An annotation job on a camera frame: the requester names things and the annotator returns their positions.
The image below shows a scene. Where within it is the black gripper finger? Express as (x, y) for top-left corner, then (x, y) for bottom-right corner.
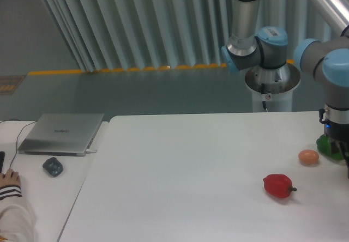
(338, 141), (349, 178)

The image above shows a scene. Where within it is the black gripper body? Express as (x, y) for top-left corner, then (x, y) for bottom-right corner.
(319, 108), (348, 142)

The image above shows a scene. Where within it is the brown egg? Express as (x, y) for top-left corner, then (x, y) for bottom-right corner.
(298, 149), (320, 165)

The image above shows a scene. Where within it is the red bell pepper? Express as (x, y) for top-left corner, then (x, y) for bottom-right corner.
(263, 174), (297, 198)

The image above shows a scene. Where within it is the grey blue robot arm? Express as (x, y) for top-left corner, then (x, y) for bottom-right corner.
(221, 0), (348, 160)

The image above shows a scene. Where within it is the cream striped sleeve forearm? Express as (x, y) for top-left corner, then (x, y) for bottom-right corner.
(1, 185), (34, 241)

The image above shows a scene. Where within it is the person's hand on mouse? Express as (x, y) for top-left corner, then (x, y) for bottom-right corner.
(0, 168), (21, 188)

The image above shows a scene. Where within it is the green bell pepper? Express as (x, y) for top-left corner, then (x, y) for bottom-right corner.
(316, 134), (343, 161)

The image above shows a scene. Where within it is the white folding partition screen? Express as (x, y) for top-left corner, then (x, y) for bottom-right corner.
(43, 0), (342, 72)

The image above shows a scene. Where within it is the silver closed laptop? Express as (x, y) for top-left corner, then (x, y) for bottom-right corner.
(18, 113), (104, 156)

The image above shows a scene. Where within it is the dark blue small tray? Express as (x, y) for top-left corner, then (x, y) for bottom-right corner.
(43, 157), (64, 177)

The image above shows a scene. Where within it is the black phone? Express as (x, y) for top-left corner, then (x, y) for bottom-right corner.
(0, 151), (5, 173)

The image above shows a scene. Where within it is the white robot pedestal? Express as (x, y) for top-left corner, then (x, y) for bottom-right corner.
(245, 63), (300, 112)

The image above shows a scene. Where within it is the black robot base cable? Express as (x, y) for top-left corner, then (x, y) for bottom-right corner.
(260, 82), (269, 113)

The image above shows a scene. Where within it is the black thin cable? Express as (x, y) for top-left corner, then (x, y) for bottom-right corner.
(0, 118), (38, 171)

